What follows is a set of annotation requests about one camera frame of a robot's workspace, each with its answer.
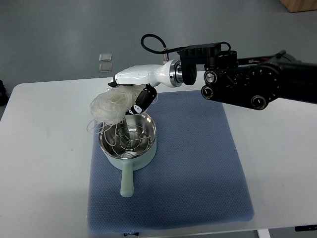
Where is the person in beige clothing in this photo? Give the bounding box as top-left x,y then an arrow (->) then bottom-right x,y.
0,80 -> 9,106

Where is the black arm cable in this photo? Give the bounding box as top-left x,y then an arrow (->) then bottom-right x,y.
140,34 -> 185,61

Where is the mint green steel pot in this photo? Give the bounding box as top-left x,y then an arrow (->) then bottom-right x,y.
99,113 -> 157,197

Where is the upper clear floor plate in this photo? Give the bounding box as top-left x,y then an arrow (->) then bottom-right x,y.
99,53 -> 112,62

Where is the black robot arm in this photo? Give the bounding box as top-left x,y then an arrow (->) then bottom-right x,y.
177,42 -> 317,110

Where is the blue textured mat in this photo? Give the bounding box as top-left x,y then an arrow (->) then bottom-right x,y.
88,91 -> 254,235

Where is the wooden furniture corner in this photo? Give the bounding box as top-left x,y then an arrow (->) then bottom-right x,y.
280,0 -> 317,13

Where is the wire steaming rack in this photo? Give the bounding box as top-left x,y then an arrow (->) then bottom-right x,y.
112,125 -> 152,159

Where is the lower clear floor plate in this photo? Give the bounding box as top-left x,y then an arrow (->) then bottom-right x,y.
99,63 -> 112,72

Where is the white vermicelli bundle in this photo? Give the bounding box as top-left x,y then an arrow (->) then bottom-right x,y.
87,85 -> 144,134

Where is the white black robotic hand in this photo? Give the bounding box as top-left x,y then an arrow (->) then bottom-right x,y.
108,60 -> 183,115

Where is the clear floor plate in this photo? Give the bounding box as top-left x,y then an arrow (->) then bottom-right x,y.
99,53 -> 112,62
99,63 -> 112,72

